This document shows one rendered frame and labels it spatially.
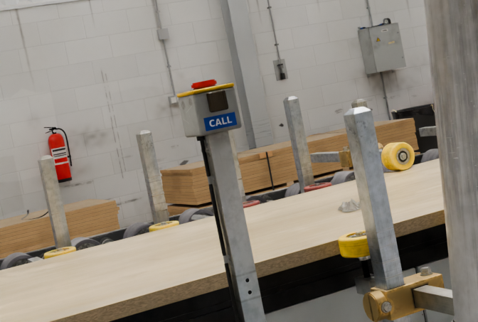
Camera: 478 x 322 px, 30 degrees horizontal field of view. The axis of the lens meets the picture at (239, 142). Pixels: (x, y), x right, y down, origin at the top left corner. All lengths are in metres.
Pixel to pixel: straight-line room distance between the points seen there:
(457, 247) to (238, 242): 0.46
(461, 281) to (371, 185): 0.49
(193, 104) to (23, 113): 7.31
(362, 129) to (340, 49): 8.51
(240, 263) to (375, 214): 0.25
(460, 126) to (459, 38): 0.10
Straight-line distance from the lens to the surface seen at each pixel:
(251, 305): 1.40
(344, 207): 2.01
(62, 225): 2.41
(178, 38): 9.14
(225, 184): 1.36
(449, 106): 1.00
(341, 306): 1.73
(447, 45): 1.00
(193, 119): 1.35
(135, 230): 2.86
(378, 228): 1.50
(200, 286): 1.57
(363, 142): 1.48
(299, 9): 9.80
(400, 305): 1.52
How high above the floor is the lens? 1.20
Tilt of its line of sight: 3 degrees down
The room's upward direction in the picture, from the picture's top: 11 degrees counter-clockwise
